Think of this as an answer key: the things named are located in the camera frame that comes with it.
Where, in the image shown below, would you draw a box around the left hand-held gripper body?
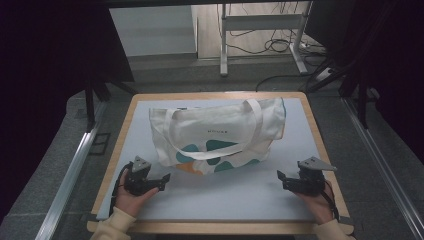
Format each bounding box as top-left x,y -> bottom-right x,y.
123,155 -> 161,197

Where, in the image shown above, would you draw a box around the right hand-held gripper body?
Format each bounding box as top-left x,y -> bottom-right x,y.
285,156 -> 338,197

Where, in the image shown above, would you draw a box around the white patterned tote bag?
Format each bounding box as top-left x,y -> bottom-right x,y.
148,97 -> 287,177

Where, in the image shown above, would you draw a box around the person's left hand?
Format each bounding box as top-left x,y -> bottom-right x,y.
115,169 -> 160,219

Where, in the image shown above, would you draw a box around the person's right hand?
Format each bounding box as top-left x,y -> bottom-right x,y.
294,179 -> 336,226

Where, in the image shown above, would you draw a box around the black stand legs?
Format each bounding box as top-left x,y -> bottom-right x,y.
83,77 -> 138,133

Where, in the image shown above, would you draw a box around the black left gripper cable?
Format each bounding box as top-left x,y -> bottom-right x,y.
108,161 -> 134,217

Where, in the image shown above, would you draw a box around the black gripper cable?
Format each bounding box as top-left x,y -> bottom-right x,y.
108,161 -> 134,217
323,179 -> 340,222

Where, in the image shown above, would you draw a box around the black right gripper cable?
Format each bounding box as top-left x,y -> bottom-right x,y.
323,179 -> 340,222

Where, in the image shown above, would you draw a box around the silver aluminium rail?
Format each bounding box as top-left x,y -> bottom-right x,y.
342,97 -> 424,240
34,101 -> 109,240

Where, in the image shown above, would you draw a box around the black floor cables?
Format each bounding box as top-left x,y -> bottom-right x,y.
216,2 -> 329,93

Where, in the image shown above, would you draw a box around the white metal desk frame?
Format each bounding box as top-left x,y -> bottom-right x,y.
219,2 -> 314,78

